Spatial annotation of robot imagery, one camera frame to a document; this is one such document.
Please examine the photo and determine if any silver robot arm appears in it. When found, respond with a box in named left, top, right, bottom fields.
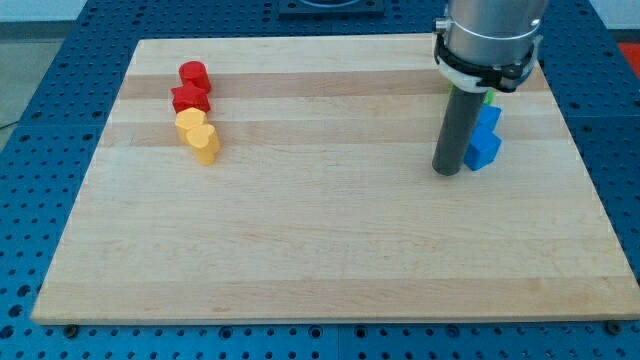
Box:
left=433, top=0, right=548, bottom=66

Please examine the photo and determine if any wooden board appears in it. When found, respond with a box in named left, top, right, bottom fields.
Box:
left=32, top=34, right=639, bottom=325

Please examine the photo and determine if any yellow heart block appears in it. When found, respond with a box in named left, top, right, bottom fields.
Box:
left=186, top=124, right=221, bottom=166

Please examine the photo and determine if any yellow hexagon block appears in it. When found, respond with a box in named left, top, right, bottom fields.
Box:
left=174, top=107, right=207, bottom=144

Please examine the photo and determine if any red star block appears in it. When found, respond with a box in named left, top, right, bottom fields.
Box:
left=171, top=83, right=211, bottom=113

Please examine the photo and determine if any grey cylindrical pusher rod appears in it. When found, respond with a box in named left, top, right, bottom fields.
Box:
left=432, top=86, right=486, bottom=176

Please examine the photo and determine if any blue cube block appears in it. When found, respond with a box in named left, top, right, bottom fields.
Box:
left=463, top=126, right=502, bottom=171

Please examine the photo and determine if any red cylinder block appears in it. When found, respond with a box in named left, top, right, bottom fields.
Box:
left=178, top=61, right=211, bottom=93

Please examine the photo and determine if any blue block behind rod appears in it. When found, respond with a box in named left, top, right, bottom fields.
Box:
left=476, top=104, right=502, bottom=132

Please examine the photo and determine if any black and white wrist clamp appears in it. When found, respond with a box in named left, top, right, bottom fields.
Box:
left=434, top=34, right=543, bottom=93

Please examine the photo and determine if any green block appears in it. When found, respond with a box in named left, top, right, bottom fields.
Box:
left=448, top=82, right=495, bottom=105

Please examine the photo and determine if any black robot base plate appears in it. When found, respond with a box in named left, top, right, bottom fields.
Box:
left=277, top=0, right=385, bottom=19

